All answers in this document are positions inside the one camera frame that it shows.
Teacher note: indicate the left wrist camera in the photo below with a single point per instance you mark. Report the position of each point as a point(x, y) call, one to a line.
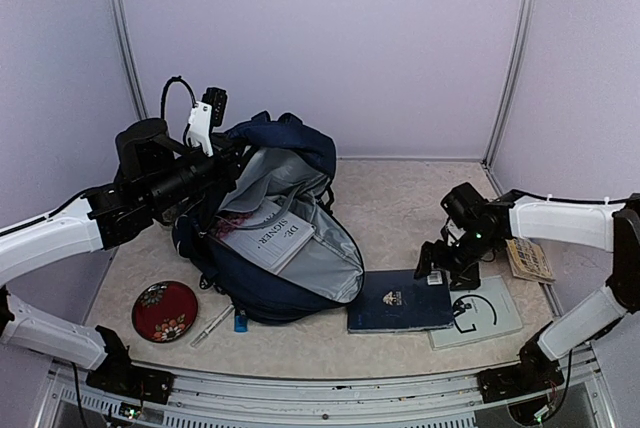
point(205, 115)

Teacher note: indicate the clear plastic syringe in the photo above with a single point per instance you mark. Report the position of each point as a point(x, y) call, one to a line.
point(212, 325)

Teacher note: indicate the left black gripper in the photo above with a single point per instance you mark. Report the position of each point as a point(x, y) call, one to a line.
point(229, 160)

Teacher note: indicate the pink paperback book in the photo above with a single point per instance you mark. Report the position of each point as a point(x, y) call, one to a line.
point(268, 237)

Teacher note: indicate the left aluminium frame post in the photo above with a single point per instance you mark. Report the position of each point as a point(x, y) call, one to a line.
point(118, 13)

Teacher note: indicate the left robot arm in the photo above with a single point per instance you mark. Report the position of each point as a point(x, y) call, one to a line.
point(155, 174)

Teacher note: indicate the black and blue stamp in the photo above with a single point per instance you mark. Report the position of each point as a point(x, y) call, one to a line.
point(240, 323)

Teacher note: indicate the grey white book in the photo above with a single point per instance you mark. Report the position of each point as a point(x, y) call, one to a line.
point(484, 313)

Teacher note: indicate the front aluminium rail base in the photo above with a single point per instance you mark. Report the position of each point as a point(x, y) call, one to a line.
point(201, 399)

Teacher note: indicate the colourful comic booklet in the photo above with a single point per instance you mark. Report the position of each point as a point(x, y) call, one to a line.
point(528, 262)

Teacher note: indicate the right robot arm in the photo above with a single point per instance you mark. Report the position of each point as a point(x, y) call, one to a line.
point(476, 226)

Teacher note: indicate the navy blue student backpack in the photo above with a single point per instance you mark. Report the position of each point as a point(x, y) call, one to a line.
point(292, 165)

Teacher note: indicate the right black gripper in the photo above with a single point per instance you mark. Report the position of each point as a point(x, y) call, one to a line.
point(470, 278)

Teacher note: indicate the red floral plate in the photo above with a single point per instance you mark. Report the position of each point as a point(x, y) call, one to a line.
point(164, 312)

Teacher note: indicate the right aluminium frame post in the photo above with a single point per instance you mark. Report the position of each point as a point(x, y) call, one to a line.
point(514, 66)

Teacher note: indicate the dark blue book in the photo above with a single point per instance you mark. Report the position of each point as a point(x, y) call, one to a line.
point(395, 301)

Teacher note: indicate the aluminium frame post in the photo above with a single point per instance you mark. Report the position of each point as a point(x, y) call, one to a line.
point(118, 13)
point(514, 66)

